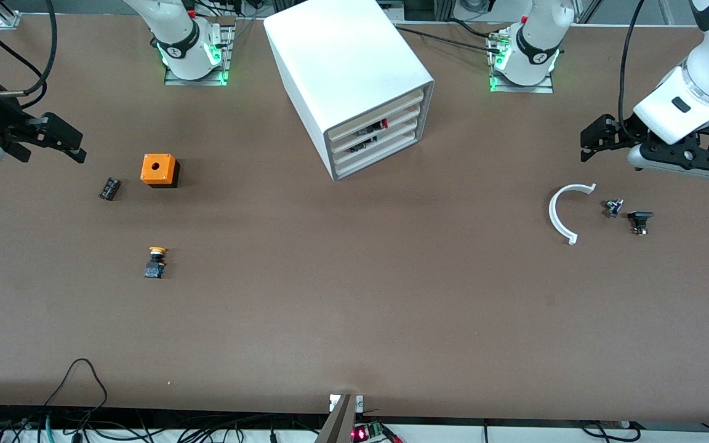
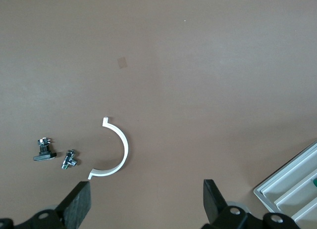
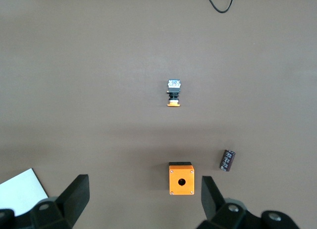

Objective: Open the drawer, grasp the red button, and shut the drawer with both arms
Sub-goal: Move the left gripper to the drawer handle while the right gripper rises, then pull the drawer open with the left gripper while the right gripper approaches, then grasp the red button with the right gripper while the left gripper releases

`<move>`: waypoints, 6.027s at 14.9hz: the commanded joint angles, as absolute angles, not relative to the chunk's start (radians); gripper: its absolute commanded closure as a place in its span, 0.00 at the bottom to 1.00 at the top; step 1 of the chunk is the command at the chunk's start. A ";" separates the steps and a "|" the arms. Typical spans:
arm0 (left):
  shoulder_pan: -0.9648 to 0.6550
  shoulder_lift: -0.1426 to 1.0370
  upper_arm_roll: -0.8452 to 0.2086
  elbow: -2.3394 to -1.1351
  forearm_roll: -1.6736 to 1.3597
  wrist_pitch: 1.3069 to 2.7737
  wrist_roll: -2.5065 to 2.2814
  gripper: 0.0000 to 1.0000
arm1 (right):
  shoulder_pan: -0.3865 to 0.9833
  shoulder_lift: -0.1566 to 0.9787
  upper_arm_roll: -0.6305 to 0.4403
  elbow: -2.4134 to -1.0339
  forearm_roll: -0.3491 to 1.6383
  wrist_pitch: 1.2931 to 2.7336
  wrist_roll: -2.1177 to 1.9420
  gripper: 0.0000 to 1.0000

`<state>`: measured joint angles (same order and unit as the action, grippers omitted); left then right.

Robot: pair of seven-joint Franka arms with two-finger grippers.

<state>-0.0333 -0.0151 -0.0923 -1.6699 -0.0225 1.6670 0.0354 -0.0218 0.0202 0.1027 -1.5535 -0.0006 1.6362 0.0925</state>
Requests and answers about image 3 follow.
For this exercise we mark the orange-capped push button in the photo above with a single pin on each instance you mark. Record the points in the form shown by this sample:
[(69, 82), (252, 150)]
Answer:
[(174, 89)]

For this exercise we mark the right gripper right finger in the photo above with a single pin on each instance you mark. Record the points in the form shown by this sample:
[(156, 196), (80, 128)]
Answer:
[(213, 206)]

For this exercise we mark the orange button enclosure box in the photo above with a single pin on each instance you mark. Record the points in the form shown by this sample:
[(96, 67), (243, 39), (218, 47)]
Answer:
[(182, 174)]

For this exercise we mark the white drawer cabinet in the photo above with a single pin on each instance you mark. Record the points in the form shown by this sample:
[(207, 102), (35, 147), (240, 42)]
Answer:
[(19, 192)]

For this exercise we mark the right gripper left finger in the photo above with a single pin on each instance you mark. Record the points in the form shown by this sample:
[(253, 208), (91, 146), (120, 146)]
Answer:
[(71, 201)]

